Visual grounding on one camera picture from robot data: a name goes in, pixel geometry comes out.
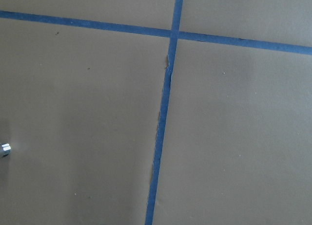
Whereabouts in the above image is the metal valve fitting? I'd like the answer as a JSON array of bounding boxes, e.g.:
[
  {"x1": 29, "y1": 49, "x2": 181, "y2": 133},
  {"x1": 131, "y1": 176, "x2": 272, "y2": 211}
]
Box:
[{"x1": 0, "y1": 143, "x2": 11, "y2": 158}]

